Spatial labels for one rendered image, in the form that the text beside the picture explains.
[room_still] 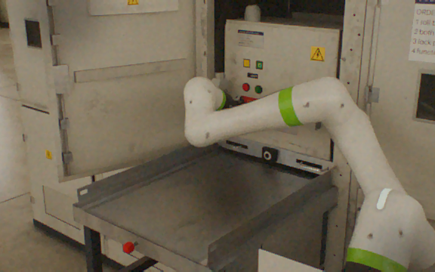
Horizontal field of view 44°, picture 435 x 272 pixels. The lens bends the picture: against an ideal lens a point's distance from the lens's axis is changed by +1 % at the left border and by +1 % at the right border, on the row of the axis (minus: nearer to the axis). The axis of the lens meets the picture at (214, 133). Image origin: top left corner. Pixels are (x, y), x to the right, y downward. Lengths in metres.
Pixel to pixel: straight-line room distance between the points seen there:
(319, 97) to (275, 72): 0.58
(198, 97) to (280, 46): 0.44
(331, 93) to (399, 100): 0.34
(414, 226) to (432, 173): 0.54
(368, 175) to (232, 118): 0.43
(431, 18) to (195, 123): 0.75
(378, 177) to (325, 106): 0.23
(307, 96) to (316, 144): 0.54
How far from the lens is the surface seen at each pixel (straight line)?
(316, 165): 2.00
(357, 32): 1.79
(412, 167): 1.79
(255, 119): 1.56
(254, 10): 2.09
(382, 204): 1.24
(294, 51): 1.96
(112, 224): 1.70
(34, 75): 3.11
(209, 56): 2.17
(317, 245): 1.97
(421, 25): 1.69
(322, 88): 1.47
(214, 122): 1.63
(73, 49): 1.96
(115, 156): 2.12
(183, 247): 1.55
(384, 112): 1.77
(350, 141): 1.56
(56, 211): 3.32
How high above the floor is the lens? 1.63
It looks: 19 degrees down
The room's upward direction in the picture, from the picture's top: straight up
